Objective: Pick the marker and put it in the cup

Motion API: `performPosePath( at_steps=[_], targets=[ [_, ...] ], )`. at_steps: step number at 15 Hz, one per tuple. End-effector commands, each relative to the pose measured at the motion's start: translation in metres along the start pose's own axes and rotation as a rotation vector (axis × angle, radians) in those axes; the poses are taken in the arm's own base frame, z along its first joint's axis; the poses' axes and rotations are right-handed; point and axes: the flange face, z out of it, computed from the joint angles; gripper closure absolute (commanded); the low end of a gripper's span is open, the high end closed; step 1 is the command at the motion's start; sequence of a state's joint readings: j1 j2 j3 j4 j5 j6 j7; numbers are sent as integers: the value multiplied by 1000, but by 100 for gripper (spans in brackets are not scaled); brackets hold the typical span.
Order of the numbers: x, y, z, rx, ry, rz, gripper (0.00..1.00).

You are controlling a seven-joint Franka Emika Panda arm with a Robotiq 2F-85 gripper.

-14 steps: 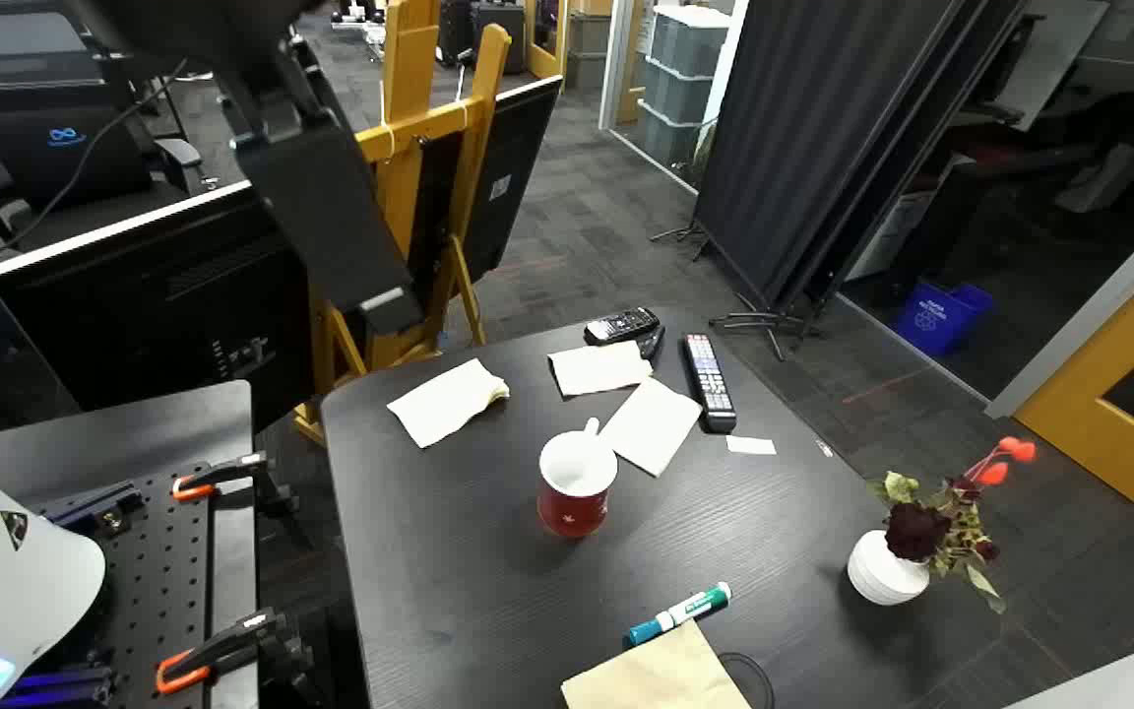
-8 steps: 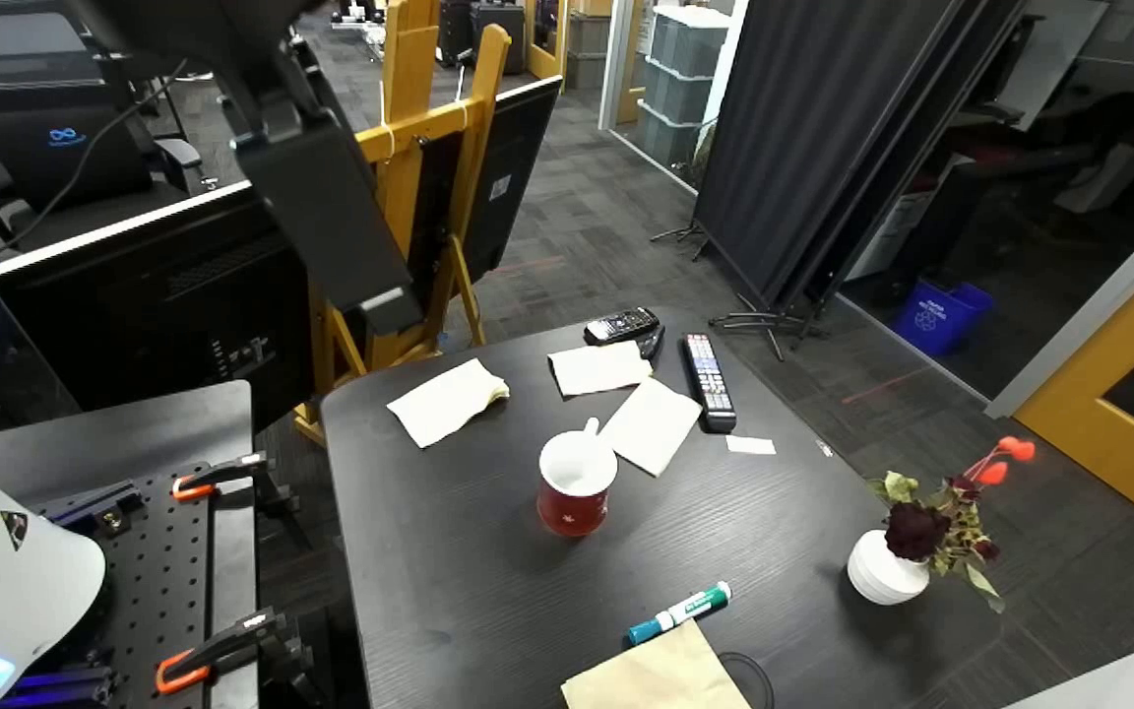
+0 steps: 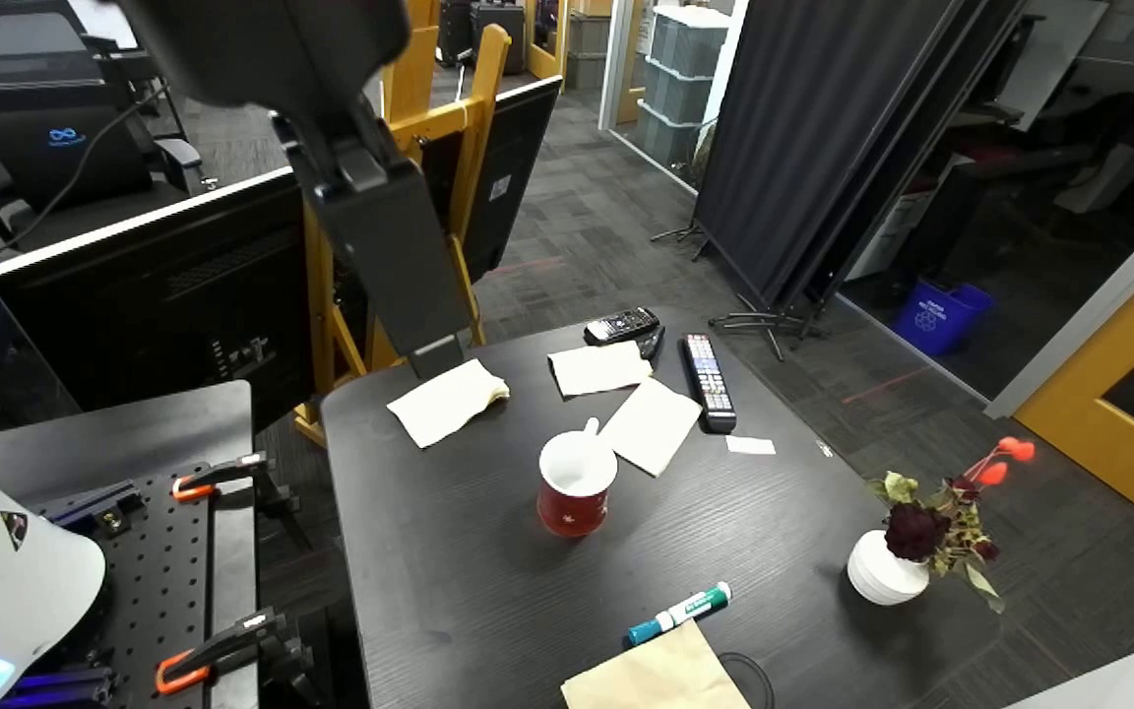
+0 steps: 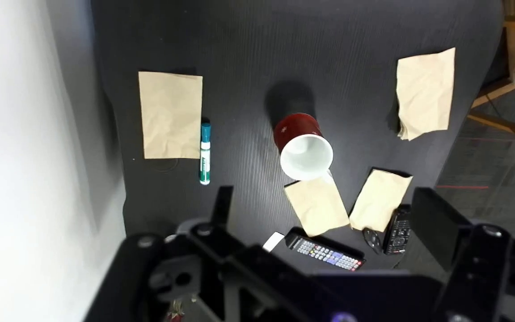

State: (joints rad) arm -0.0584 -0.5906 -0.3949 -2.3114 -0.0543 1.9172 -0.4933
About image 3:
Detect dark red flower bouquet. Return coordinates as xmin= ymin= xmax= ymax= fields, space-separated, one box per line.
xmin=880 ymin=435 xmax=1045 ymax=620

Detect grey plastic storage drawer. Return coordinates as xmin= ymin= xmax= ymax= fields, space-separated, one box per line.
xmin=637 ymin=56 xmax=720 ymax=128
xmin=629 ymin=100 xmax=708 ymax=171
xmin=647 ymin=4 xmax=731 ymax=80

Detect small white eraser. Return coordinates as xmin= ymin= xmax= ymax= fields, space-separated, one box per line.
xmin=720 ymin=435 xmax=781 ymax=461

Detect blue plastic bin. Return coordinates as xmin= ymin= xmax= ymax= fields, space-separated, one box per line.
xmin=889 ymin=276 xmax=999 ymax=363

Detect black desktop computer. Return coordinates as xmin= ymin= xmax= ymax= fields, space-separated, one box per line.
xmin=0 ymin=0 xmax=209 ymax=213

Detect black desk divider panel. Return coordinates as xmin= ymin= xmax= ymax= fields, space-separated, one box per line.
xmin=0 ymin=167 xmax=322 ymax=430

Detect thin black desk cable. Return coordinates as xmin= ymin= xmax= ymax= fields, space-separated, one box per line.
xmin=0 ymin=86 xmax=167 ymax=268

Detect black robot mounting cart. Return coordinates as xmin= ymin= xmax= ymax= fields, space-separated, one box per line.
xmin=0 ymin=377 xmax=263 ymax=528

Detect black backdrop stand legs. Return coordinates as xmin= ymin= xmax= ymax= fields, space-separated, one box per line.
xmin=650 ymin=222 xmax=817 ymax=356

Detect black clamp orange handle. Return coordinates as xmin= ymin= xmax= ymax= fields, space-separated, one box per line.
xmin=167 ymin=448 xmax=281 ymax=511
xmin=149 ymin=607 xmax=292 ymax=700

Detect wooden easel frame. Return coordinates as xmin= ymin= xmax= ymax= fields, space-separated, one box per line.
xmin=292 ymin=0 xmax=574 ymax=448

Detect round white vase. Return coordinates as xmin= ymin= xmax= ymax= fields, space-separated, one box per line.
xmin=843 ymin=526 xmax=936 ymax=612

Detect teal capped white marker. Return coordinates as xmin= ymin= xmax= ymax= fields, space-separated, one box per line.
xmin=623 ymin=581 xmax=737 ymax=652

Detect medium black remote control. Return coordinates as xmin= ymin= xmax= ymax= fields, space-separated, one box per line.
xmin=579 ymin=302 xmax=666 ymax=351

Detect long black remote control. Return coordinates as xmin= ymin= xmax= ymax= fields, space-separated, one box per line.
xmin=678 ymin=331 xmax=739 ymax=438

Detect crumpled white napkin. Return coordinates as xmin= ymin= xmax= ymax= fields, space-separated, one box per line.
xmin=384 ymin=356 xmax=518 ymax=455

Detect tan paper sheet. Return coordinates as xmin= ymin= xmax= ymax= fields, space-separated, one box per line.
xmin=556 ymin=616 xmax=755 ymax=709

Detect red cup white inside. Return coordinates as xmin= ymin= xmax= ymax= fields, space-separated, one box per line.
xmin=533 ymin=415 xmax=623 ymax=544

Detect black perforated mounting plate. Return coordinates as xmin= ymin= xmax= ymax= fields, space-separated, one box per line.
xmin=36 ymin=459 xmax=263 ymax=709

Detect flat white napkin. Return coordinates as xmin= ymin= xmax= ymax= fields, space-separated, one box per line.
xmin=599 ymin=373 xmax=705 ymax=482
xmin=544 ymin=340 xmax=658 ymax=402

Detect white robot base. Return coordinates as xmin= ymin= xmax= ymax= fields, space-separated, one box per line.
xmin=0 ymin=438 xmax=111 ymax=709

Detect black backdrop curtain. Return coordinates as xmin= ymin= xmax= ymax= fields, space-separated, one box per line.
xmin=693 ymin=0 xmax=1031 ymax=319

